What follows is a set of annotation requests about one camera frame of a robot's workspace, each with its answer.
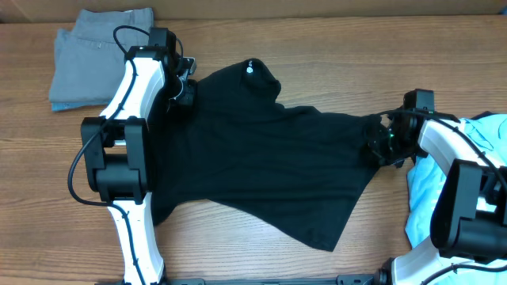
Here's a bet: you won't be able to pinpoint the black t-shirt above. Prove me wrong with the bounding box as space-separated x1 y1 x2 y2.
151 59 381 251

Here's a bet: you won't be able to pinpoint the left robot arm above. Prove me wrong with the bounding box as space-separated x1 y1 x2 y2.
76 28 196 285

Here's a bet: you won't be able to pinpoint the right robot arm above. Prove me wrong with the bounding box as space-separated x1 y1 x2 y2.
366 89 506 284

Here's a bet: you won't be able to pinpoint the light blue t-shirt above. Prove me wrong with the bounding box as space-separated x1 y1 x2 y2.
403 113 507 285

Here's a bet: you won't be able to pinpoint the folded grey shorts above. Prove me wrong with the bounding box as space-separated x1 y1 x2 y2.
48 8 154 104

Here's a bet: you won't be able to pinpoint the folded light blue garment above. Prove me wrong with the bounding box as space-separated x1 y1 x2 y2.
51 101 107 112

